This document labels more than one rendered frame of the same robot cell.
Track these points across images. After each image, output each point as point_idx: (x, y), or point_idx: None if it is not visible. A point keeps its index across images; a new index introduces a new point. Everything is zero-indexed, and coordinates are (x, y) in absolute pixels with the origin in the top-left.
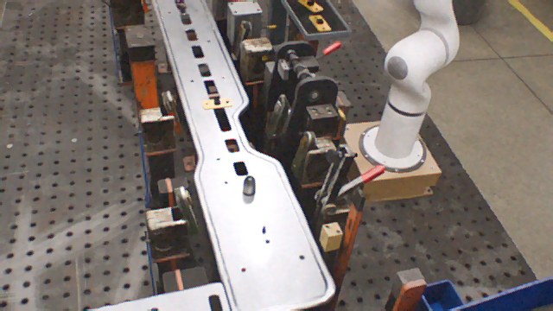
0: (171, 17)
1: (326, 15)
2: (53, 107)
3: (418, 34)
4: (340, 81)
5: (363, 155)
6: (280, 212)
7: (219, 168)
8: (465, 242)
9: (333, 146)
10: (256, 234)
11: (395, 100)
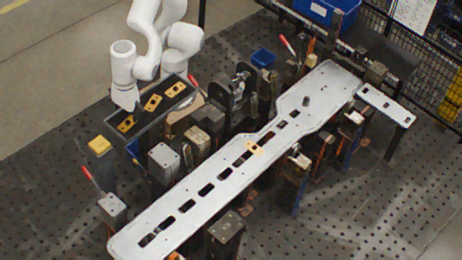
0: (172, 233)
1: (160, 90)
2: None
3: (179, 29)
4: (86, 163)
5: (191, 105)
6: (307, 88)
7: (303, 121)
8: (203, 65)
9: (263, 69)
10: (326, 91)
11: (186, 64)
